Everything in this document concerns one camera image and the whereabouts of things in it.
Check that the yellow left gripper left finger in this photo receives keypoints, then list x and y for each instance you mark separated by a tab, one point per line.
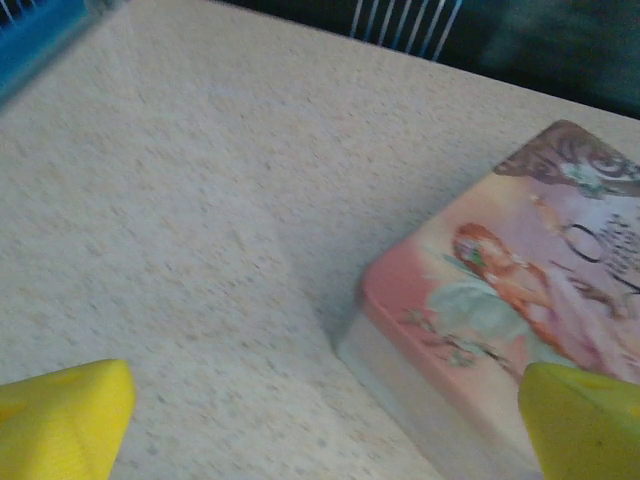
60	425

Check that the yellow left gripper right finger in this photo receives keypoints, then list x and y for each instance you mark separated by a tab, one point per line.
585	430

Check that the pink illustrated tin box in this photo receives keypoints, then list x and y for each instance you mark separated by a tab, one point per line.
475	250

